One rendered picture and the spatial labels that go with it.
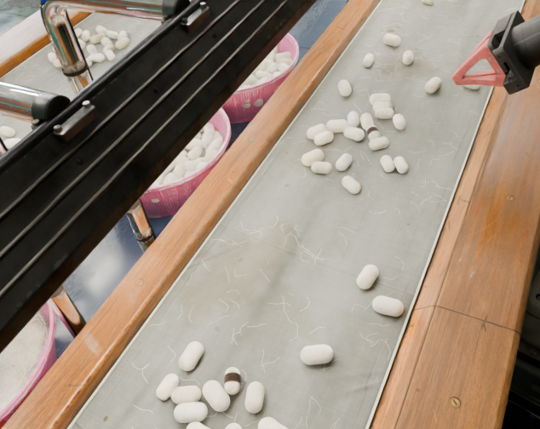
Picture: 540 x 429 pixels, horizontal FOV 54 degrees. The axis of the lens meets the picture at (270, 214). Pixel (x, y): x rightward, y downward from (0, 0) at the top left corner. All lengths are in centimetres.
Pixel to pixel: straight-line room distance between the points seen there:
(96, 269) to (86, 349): 23
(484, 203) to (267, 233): 30
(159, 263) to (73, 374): 17
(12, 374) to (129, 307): 16
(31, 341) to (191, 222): 26
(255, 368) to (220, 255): 18
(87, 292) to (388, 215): 46
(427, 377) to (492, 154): 38
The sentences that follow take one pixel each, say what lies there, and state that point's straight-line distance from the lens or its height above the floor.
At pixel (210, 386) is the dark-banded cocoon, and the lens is 61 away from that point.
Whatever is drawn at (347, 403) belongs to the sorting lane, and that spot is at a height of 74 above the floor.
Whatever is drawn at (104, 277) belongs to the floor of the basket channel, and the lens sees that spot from 86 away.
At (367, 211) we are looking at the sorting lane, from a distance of 78.
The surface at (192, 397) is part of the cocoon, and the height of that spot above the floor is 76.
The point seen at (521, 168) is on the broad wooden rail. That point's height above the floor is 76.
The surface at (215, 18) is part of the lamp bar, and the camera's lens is 48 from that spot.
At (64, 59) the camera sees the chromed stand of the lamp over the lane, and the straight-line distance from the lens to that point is 59.
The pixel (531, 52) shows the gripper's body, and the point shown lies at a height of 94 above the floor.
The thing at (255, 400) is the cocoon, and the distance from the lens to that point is 60.
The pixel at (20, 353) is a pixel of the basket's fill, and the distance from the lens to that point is 77.
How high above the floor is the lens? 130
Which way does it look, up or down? 46 degrees down
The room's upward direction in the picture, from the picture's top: 9 degrees counter-clockwise
